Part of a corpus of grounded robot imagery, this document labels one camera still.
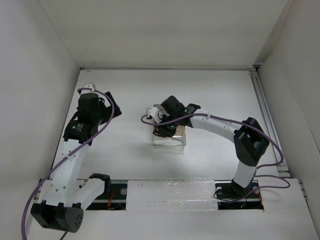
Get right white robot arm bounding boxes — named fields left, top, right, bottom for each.
left=148, top=95, right=270, bottom=200

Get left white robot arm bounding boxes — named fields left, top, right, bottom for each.
left=30, top=87, right=122, bottom=233

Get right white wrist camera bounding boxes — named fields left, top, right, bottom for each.
left=146, top=104, right=166, bottom=124

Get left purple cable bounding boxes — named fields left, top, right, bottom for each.
left=21, top=87, right=116, bottom=240

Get black handled scissors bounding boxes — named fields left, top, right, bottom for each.
left=152, top=125, right=176, bottom=138

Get clear plastic tray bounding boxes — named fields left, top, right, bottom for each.
left=153, top=130, right=187, bottom=149

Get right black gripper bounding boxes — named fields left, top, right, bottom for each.
left=154, top=113, right=180, bottom=138

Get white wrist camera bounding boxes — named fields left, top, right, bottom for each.
left=146, top=104, right=166, bottom=124
left=77, top=82, right=96, bottom=95

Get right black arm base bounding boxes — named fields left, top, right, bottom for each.
left=213, top=180, right=264, bottom=210

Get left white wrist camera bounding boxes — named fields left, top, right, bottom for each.
left=77, top=82, right=96, bottom=95

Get aluminium rail right side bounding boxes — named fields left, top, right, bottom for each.
left=248, top=65, right=308, bottom=201

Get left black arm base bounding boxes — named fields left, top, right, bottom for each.
left=86, top=180, right=128, bottom=211

